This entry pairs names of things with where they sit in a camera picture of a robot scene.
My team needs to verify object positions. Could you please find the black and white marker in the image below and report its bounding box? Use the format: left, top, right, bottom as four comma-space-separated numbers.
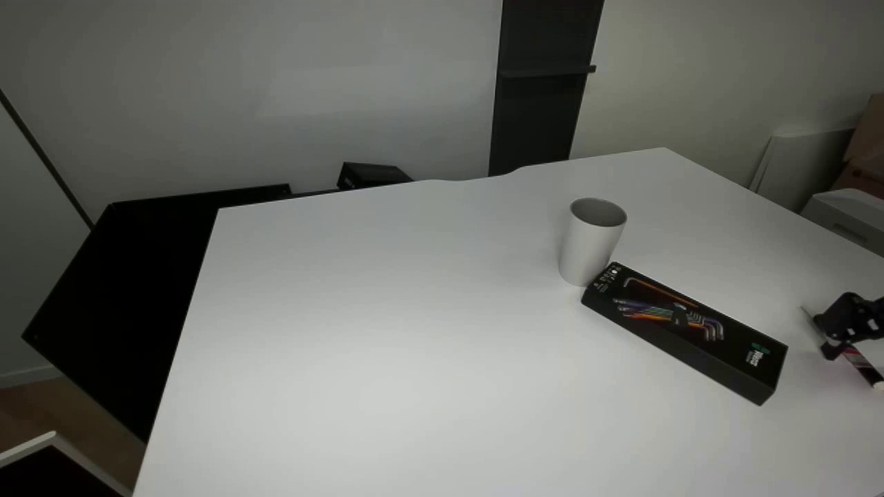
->
838, 342, 884, 390

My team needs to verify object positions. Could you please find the black vertical wall panel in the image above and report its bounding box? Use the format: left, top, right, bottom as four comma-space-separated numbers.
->
490, 0, 604, 174

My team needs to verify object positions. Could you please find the white ceramic mug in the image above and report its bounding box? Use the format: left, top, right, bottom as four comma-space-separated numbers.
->
557, 198, 628, 286

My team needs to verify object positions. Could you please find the black hex key set box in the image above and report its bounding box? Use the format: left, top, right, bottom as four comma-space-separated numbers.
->
583, 263, 787, 405

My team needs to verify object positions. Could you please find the black side table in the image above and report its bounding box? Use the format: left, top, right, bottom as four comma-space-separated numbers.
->
23, 186, 292, 442

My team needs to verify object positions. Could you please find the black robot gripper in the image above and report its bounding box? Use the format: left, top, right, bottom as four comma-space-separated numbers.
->
813, 293, 884, 361

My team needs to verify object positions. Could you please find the cardboard box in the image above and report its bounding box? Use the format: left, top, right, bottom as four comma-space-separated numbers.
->
833, 93, 884, 198

